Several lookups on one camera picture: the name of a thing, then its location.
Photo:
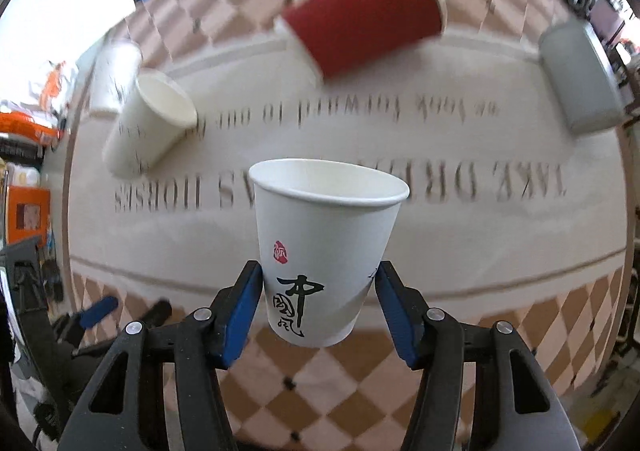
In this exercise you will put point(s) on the grey cup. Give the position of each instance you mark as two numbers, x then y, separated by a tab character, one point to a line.
582	76

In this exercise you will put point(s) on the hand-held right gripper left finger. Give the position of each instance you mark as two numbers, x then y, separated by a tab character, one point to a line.
243	311

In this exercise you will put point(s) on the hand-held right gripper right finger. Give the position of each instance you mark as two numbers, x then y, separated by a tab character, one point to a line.
400	318

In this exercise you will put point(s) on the red paper cup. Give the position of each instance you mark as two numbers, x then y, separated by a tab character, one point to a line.
370	16

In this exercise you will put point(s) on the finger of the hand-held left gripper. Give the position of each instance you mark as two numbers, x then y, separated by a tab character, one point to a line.
99	309
157	312

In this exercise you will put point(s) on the orange packet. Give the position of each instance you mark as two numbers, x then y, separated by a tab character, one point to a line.
27	128

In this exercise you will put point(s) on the plain white paper cup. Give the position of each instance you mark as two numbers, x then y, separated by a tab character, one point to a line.
145	131
112	76

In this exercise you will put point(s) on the orange box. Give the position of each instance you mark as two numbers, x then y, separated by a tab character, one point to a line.
30	213

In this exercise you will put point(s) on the checkered printed tablecloth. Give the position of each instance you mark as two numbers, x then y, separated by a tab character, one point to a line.
450	171

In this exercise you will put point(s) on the white cup with black calligraphy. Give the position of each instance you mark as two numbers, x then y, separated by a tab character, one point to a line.
320	241

